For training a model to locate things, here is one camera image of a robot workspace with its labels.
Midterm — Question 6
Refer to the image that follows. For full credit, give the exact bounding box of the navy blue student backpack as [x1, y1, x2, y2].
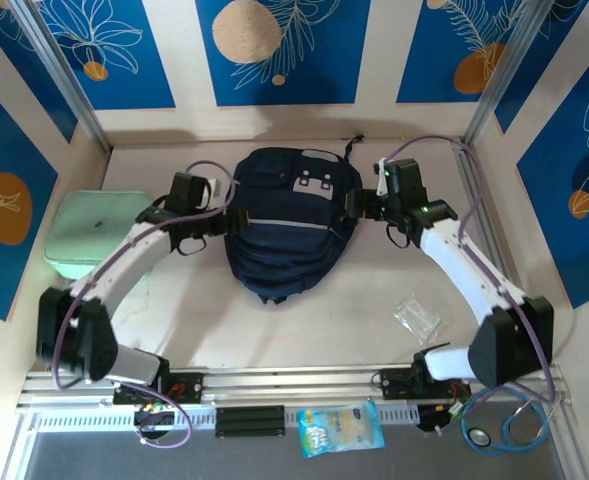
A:
[222, 134, 367, 305]

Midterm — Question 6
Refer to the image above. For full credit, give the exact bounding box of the mint green lunch bag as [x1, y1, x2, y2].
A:
[42, 190, 155, 280]

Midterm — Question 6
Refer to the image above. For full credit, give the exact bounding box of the clear plastic bag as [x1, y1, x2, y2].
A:
[392, 294, 446, 345]

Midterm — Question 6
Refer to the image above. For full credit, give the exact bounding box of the black ribbed block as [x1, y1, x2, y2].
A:
[215, 405, 286, 439]

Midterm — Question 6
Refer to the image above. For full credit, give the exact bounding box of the left black connector board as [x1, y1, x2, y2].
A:
[133, 404, 176, 427]

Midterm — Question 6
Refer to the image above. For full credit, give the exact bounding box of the black connector board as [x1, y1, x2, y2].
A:
[417, 401, 468, 436]
[133, 404, 176, 427]

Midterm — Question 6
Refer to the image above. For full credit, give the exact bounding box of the right black connector board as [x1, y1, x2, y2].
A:
[417, 401, 468, 436]

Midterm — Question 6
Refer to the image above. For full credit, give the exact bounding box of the blue snack packet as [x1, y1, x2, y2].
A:
[297, 399, 386, 459]

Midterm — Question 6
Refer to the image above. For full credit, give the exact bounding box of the grey metal panel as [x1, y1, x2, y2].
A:
[21, 430, 568, 480]

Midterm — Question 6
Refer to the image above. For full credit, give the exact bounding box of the blue stethoscope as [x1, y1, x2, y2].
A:
[461, 387, 563, 457]

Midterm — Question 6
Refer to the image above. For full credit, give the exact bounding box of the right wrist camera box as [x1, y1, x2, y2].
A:
[372, 158, 392, 198]

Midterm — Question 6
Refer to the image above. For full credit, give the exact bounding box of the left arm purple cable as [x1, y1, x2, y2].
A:
[51, 159, 238, 447]

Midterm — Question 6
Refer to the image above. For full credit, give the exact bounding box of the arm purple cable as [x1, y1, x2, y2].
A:
[383, 134, 558, 436]
[51, 159, 238, 447]

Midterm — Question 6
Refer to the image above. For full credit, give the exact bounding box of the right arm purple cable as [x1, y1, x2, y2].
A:
[383, 134, 558, 436]

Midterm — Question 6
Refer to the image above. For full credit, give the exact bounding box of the right aluminium frame post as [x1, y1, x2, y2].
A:
[461, 0, 558, 149]

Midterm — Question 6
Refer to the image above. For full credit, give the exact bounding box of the aluminium frame post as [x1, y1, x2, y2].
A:
[11, 0, 113, 154]
[461, 0, 558, 149]

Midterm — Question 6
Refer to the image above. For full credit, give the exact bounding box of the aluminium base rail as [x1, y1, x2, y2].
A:
[16, 362, 573, 409]

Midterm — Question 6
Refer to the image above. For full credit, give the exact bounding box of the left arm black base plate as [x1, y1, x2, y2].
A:
[112, 372, 204, 405]

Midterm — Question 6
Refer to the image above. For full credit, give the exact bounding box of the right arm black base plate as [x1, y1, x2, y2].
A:
[372, 368, 471, 401]

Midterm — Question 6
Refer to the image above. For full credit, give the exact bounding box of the left aluminium frame post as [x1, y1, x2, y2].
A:
[11, 0, 113, 154]

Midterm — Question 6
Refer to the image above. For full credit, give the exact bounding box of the white slotted cable duct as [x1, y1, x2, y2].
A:
[33, 404, 420, 434]

